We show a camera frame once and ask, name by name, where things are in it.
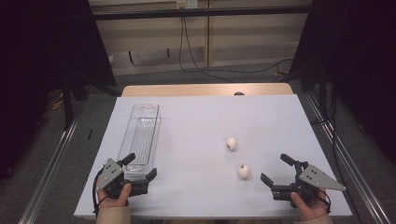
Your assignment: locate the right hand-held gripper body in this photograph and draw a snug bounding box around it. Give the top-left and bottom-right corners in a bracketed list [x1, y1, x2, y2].
[271, 160, 347, 209]

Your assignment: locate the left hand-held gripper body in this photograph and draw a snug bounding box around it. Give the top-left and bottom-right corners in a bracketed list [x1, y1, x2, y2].
[94, 158, 149, 200]

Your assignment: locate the white egg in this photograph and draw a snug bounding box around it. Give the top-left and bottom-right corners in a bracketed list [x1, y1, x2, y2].
[225, 136, 238, 152]
[237, 163, 251, 179]

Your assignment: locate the clear plastic container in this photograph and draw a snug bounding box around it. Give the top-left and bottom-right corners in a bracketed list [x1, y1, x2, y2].
[116, 103, 163, 181]

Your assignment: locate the person's left hand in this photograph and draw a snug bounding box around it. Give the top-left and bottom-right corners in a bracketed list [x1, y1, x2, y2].
[96, 182, 133, 209]

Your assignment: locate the person's right hand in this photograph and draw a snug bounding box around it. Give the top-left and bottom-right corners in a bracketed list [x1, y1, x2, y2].
[290, 188, 332, 222]

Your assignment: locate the white board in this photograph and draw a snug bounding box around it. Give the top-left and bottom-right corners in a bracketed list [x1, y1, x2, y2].
[74, 94, 353, 219]

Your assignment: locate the black stand leg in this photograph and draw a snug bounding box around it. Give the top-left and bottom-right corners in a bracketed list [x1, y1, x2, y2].
[61, 76, 75, 131]

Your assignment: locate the wooden table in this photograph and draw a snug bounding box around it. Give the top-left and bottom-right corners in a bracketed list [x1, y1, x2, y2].
[120, 82, 294, 98]

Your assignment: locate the black curtain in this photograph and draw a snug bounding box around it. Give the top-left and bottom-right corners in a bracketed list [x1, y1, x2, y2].
[0, 0, 118, 182]
[289, 0, 396, 166]

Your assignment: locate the black horizontal bar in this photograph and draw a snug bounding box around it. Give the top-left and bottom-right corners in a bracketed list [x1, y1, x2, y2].
[92, 5, 313, 21]

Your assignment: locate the right hand-held gripper black cable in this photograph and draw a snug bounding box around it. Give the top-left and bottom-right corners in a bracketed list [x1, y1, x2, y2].
[317, 188, 332, 215]

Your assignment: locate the hand-held gripper black cable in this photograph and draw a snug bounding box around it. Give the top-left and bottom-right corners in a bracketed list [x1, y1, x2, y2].
[317, 188, 332, 215]
[92, 178, 101, 217]

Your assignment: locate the left hand-held gripper black cable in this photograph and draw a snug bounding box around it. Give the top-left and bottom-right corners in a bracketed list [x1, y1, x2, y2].
[92, 178, 101, 217]

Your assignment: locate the metal floor rail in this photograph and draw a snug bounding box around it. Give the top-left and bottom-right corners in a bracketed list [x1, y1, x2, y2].
[18, 116, 80, 224]
[305, 92, 391, 224]

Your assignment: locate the black hanging cable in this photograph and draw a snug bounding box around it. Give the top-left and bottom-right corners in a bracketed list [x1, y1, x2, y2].
[182, 17, 294, 75]
[177, 17, 236, 84]

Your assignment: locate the white wall socket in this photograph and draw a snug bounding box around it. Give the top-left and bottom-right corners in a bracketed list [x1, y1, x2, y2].
[176, 0, 199, 9]

